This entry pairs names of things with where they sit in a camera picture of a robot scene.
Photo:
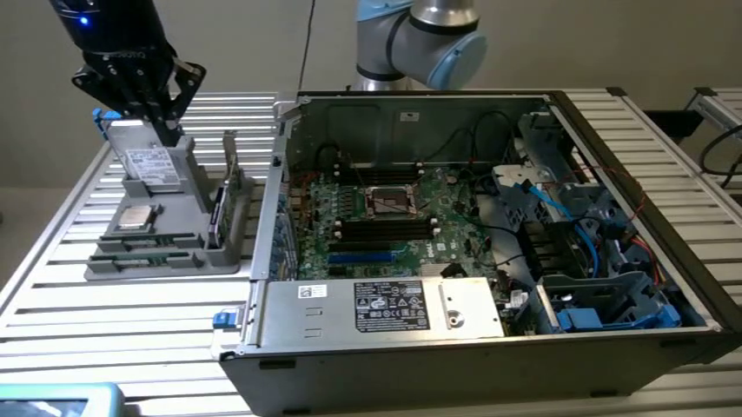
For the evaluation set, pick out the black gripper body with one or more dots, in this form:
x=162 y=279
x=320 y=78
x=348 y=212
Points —
x=129 y=69

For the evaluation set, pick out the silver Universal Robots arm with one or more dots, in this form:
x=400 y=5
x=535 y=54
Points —
x=381 y=39

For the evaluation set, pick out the green RAM stick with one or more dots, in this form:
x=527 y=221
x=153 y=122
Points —
x=144 y=260
x=146 y=241

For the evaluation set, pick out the black RAM slot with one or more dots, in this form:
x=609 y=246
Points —
x=385 y=238
x=376 y=166
x=376 y=176
x=376 y=171
x=385 y=221
x=385 y=232
x=376 y=181
x=385 y=227

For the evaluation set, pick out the blue disk clip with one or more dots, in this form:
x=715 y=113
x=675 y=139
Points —
x=104 y=121

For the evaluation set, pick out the silver hard disk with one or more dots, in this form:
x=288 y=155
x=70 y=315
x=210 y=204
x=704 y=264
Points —
x=146 y=163

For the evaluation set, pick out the grey parts rack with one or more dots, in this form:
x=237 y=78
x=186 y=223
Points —
x=178 y=208

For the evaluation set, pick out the silver CPU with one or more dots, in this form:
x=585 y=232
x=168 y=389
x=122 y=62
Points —
x=137 y=217

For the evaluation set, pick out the CPU socket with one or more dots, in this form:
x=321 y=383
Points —
x=391 y=203

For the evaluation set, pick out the black expansion slot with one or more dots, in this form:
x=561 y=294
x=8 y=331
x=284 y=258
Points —
x=359 y=247

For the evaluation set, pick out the blue expansion slot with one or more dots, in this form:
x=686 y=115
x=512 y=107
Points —
x=359 y=258

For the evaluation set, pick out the blue case latch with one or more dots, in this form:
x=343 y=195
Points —
x=224 y=318

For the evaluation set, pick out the green motherboard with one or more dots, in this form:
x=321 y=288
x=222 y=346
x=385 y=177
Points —
x=457 y=234

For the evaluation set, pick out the silver power supply unit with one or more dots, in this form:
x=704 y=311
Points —
x=376 y=313

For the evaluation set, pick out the grey metal disk bay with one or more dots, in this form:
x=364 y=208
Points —
x=532 y=174

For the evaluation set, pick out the open black PC case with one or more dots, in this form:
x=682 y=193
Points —
x=405 y=378

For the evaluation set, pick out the blue disk caddy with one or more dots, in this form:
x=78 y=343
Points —
x=579 y=317

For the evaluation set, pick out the aluminium slat table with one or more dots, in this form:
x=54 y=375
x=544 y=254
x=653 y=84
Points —
x=720 y=104

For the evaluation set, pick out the graphics card with metal bracket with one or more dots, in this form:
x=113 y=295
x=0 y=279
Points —
x=225 y=195

